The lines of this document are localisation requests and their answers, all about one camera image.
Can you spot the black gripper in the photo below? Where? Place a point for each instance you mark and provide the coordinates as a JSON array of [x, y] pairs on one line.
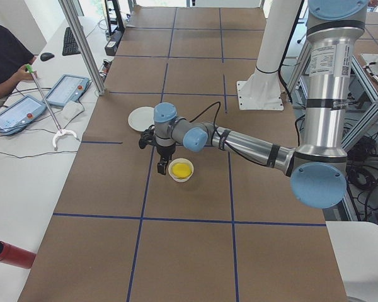
[[165, 151]]

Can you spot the yellow lemon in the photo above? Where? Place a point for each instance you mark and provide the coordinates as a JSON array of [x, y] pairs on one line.
[[181, 170]]

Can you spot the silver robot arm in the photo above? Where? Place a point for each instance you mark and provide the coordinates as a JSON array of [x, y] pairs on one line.
[[317, 166]]

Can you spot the white bowl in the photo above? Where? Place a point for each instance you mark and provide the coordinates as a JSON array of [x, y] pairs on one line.
[[175, 162]]

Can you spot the white plate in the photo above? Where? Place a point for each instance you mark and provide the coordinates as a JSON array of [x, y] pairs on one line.
[[141, 118]]

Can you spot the pink grabber stick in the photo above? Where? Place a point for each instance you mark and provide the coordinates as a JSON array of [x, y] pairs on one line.
[[60, 131]]

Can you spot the white cloth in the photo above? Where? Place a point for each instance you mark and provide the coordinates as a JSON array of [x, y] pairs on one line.
[[71, 110]]

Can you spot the far blue teach pendant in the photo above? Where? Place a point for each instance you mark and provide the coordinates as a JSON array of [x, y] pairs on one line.
[[67, 88]]

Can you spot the blue teach pendant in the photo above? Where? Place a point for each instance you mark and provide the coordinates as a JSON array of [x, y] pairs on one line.
[[19, 115], [67, 88]]

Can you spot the black box device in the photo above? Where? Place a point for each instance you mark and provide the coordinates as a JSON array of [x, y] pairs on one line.
[[113, 43]]

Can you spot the black keyboard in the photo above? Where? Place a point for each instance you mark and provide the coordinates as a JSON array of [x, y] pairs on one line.
[[70, 46]]

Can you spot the near blue teach pendant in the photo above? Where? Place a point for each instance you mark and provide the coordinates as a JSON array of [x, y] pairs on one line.
[[19, 115]]

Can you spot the black computer mouse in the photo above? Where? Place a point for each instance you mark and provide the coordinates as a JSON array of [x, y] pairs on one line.
[[46, 56]]

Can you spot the red cylinder bottle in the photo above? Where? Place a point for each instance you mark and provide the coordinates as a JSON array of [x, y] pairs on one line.
[[15, 256]]

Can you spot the person in black shirt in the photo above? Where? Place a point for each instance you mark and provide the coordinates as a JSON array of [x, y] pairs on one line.
[[13, 59]]

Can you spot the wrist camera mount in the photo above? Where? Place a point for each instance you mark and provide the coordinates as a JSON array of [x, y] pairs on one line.
[[147, 137]]

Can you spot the aluminium frame post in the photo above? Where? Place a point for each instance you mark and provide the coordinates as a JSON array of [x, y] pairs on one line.
[[72, 18]]

